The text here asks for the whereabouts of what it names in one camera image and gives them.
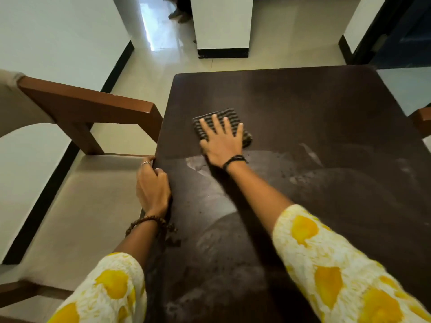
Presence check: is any black cord bracelet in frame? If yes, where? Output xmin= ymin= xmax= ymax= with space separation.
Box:
xmin=222 ymin=154 xmax=249 ymax=172

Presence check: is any white and yellow patterned garment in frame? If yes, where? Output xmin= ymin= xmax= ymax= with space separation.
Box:
xmin=47 ymin=204 xmax=431 ymax=323

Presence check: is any wooden chair with beige cushion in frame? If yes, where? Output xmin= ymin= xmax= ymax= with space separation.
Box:
xmin=0 ymin=69 xmax=164 ymax=323
xmin=408 ymin=106 xmax=431 ymax=138

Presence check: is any person's right hand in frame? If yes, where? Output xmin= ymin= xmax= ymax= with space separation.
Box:
xmin=198 ymin=114 xmax=245 ymax=169

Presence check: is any dark checkered cleaning cloth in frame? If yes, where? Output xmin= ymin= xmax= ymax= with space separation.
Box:
xmin=192 ymin=108 xmax=253 ymax=148

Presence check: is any dark brown table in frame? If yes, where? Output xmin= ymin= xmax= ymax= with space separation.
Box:
xmin=143 ymin=65 xmax=431 ymax=323

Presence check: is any person's right forearm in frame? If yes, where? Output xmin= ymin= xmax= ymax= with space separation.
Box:
xmin=224 ymin=159 xmax=294 ymax=234

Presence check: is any person's left forearm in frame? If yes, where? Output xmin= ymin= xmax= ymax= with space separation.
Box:
xmin=113 ymin=218 xmax=167 ymax=270

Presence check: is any dark blue door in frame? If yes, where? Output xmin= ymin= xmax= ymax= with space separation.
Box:
xmin=352 ymin=0 xmax=431 ymax=70

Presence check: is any brown bead bracelet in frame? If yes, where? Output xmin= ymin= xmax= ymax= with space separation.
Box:
xmin=125 ymin=215 xmax=177 ymax=238

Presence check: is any person's left hand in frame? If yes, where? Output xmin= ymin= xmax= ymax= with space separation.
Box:
xmin=136 ymin=155 xmax=172 ymax=219

